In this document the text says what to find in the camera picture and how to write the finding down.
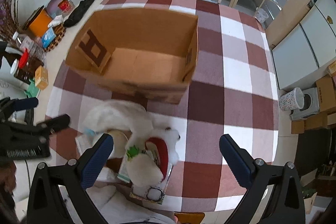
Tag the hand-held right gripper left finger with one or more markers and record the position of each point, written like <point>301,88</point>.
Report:
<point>98,161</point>

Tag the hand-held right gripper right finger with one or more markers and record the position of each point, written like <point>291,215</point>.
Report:
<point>235,158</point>

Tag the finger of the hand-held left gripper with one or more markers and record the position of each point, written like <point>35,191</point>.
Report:
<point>25,104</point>
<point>56,123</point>

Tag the clear plastic packet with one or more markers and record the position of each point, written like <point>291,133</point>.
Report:
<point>83,144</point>

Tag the white teal carton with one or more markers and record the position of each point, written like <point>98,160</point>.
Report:
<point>122,174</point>

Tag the white fluffy cloth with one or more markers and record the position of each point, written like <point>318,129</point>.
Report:
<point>118,116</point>

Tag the green colourful picture box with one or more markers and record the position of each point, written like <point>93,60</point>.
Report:
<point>139,193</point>

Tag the green paper packet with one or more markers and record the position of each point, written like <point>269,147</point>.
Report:
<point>32,90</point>

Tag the small tan carton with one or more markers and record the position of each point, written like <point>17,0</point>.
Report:
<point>42,78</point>

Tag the dark jar with red lid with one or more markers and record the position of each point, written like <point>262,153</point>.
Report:
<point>30,70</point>

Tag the red white checked tablecloth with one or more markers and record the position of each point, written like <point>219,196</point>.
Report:
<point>236,108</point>

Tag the clear plastic bottle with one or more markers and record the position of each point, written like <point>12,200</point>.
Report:
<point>32,49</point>

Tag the blue tissue packet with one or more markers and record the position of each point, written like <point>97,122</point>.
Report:
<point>48,36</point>

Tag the brown woven trivet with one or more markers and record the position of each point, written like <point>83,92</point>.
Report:
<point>59,37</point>

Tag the dark wooden cabinet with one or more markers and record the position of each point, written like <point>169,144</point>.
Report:
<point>312,150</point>

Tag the large patterned white bin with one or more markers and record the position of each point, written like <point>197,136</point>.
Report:
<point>288,102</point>

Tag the orange box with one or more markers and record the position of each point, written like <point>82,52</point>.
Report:
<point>39,23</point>

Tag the flat cardboard box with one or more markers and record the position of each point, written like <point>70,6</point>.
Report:
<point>309,123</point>

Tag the white knit cloth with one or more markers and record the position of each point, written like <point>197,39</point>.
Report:
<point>57,20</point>

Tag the grey round-window appliance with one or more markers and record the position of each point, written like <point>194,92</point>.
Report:
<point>309,103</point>

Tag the purple bowl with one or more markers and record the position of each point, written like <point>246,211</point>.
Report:
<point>53,5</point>

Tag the black glove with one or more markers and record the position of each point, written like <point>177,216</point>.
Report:
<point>76,14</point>

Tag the cardboard box with print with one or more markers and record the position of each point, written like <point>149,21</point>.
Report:
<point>326,92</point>

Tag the white refrigerator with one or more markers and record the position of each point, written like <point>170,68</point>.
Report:
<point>296,61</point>

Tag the small patterned white bin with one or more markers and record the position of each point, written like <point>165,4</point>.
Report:
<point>261,16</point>

